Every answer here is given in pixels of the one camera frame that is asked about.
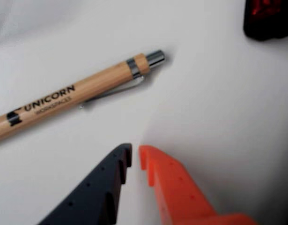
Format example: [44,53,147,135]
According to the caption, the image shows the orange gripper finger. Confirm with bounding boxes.
[139,145,258,225]

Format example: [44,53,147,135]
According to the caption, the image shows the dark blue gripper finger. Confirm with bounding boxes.
[37,143,133,225]

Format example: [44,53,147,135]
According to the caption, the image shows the bamboo ballpoint pen Unicorn print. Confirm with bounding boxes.
[0,49,166,144]

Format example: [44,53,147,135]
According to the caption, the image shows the black object with red pattern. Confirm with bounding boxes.
[243,0,288,42]

